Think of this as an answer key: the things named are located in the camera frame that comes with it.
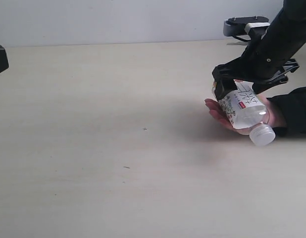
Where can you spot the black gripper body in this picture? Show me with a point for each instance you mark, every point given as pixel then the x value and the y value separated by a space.
pixel 263 68

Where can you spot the tea bottle with orange bird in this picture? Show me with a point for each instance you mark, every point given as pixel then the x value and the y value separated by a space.
pixel 245 111

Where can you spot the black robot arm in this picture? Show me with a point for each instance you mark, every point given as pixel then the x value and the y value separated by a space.
pixel 286 32

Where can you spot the person's open hand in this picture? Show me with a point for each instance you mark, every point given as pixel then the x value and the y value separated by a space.
pixel 222 114

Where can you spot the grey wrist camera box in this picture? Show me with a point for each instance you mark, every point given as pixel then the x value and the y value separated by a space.
pixel 239 26

